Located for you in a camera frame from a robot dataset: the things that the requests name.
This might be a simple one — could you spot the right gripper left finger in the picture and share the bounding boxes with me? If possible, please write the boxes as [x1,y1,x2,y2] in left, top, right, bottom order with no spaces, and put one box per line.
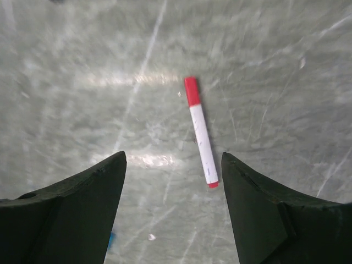
[1,151,127,263]

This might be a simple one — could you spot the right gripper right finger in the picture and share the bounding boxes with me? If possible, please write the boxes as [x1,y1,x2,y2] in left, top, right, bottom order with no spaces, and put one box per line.
[221,152,351,264]

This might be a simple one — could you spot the blue pen cap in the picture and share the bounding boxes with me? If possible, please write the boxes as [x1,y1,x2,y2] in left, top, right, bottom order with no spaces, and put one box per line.
[108,232,116,250]

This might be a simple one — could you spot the white pen red tip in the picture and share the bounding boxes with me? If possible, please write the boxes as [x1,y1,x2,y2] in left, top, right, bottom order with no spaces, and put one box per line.
[189,104,219,189]

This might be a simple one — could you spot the red pen cap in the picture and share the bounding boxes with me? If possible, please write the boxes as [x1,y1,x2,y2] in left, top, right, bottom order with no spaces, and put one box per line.
[184,76,201,107]

